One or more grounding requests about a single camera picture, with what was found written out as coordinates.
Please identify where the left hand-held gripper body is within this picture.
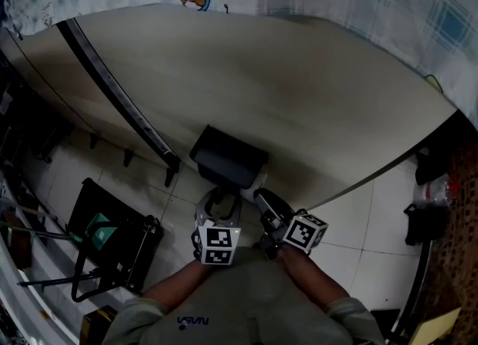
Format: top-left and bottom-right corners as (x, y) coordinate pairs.
(190, 211), (243, 266)

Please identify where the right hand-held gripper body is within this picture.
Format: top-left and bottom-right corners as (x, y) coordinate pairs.
(257, 197), (329, 261)

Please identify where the black toilet paper holder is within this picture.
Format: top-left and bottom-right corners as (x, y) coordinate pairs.
(189, 124), (270, 190)

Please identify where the person's right forearm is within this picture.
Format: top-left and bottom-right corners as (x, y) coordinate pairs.
(278, 243), (353, 311)

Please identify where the person's left forearm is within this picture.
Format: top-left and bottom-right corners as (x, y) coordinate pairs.
(143, 259), (225, 311)

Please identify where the person's grey shirt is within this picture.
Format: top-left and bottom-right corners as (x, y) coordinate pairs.
(100, 245), (386, 345)

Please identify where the beige cabinet with black feet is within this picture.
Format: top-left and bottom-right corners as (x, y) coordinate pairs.
(7, 2), (461, 211)

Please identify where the black bag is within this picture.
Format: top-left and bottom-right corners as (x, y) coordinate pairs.
(403, 203), (450, 247)

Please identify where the clear plastic bag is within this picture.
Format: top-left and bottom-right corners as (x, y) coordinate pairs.
(420, 178), (461, 203)

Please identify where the black shoe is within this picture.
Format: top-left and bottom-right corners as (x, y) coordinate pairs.
(414, 145), (453, 187)

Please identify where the brown cardboard box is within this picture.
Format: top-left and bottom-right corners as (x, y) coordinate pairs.
(81, 305), (117, 345)

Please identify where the brown patterned mat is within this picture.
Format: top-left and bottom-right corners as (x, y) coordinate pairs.
(420, 140), (478, 339)

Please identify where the pale yellow board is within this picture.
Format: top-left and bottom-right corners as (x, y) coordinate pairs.
(408, 305), (463, 345)

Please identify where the metal pole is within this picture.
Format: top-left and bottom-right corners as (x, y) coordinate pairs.
(7, 201), (78, 242)

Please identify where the black cabinet rail strip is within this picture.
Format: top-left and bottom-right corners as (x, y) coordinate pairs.
(55, 18), (182, 167)

